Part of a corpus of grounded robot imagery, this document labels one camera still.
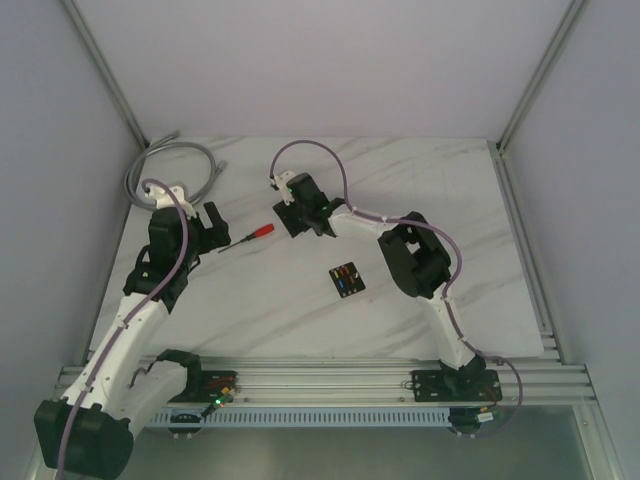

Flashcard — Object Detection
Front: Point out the black fuse box base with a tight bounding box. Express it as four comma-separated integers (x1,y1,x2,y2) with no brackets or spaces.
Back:
329,262,366,298

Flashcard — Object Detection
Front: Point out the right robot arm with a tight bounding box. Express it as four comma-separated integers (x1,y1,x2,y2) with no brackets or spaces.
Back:
270,171,486,402

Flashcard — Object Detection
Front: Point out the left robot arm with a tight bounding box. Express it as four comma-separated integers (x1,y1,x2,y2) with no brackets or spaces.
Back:
34,202,231,479

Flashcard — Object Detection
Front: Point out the red handled screwdriver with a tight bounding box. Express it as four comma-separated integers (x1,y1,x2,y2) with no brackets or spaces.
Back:
219,223,275,253

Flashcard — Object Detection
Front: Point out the grey coiled cable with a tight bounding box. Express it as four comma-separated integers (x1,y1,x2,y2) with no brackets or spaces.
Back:
124,130,229,213

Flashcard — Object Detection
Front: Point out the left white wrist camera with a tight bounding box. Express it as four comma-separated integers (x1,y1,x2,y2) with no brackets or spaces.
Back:
145,184,196,219

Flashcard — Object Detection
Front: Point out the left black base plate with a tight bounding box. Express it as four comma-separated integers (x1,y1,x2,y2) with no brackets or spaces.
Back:
170,370,237,403

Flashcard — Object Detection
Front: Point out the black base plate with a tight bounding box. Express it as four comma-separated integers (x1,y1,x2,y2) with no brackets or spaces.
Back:
170,370,237,403
408,370,503,403

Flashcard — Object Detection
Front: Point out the grey slotted cable duct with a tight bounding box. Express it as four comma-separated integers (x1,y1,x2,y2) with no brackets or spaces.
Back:
147,405,451,430

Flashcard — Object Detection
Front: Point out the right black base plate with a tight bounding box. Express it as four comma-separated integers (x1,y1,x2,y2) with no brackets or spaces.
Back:
408,370,503,403

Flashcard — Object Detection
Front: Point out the left aluminium frame post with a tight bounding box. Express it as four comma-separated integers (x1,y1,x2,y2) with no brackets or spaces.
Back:
60,0,149,148

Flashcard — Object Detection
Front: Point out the aluminium frame post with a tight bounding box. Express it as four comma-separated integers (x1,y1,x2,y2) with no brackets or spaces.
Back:
60,0,149,148
496,0,590,155

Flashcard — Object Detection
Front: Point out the right aluminium frame post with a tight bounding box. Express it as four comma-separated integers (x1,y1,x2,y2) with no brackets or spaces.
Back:
496,0,590,155

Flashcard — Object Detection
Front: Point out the aluminium front rail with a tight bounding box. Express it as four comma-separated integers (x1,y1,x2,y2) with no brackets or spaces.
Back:
57,355,596,407

